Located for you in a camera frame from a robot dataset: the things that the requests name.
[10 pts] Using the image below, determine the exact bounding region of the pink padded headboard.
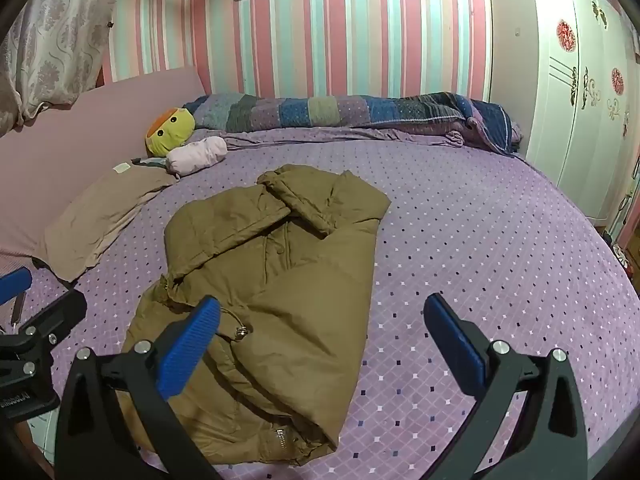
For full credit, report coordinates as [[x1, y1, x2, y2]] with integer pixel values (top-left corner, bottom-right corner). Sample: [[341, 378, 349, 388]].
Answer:
[[0, 66, 211, 261]]

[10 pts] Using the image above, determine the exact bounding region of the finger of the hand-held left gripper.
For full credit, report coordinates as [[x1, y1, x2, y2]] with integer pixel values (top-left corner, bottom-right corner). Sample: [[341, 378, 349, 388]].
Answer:
[[14, 290, 88, 362], [0, 267, 33, 333]]

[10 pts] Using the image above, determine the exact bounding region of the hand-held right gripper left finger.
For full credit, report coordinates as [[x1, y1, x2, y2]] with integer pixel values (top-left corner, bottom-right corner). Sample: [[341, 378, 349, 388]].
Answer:
[[54, 296, 223, 480]]

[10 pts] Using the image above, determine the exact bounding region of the patchwork quilt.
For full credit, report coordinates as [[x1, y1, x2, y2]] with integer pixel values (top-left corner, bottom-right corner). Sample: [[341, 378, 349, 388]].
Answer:
[[182, 91, 523, 157]]

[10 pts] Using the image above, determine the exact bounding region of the white wardrobe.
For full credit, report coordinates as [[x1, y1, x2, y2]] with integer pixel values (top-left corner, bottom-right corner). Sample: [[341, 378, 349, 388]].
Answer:
[[487, 0, 640, 226]]

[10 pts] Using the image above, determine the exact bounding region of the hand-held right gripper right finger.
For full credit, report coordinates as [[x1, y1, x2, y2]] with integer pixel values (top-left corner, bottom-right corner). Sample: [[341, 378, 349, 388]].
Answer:
[[424, 292, 590, 480]]

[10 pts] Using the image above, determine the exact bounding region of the floral patterned curtain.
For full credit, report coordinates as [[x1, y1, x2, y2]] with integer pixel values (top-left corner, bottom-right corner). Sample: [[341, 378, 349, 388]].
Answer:
[[0, 0, 123, 128]]

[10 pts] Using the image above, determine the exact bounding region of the olive brown padded jacket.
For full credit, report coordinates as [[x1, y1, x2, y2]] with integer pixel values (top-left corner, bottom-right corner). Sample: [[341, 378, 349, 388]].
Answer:
[[122, 164, 392, 467]]

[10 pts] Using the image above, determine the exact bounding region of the rolled pink cloth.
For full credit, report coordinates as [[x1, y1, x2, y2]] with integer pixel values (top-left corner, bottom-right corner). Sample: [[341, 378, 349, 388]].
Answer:
[[166, 136, 228, 177]]

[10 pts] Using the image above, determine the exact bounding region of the tan folded cloth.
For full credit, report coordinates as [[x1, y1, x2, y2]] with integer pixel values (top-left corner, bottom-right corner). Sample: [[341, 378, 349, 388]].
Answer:
[[44, 159, 178, 282]]

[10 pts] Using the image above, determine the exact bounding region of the yellow and orange plush toy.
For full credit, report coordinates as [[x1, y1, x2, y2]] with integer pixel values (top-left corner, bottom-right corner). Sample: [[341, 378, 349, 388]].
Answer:
[[145, 107, 196, 157]]

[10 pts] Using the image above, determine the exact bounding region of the purple dotted bed sheet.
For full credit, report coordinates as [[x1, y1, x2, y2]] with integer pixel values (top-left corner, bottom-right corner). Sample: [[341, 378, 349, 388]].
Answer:
[[10, 127, 640, 480]]

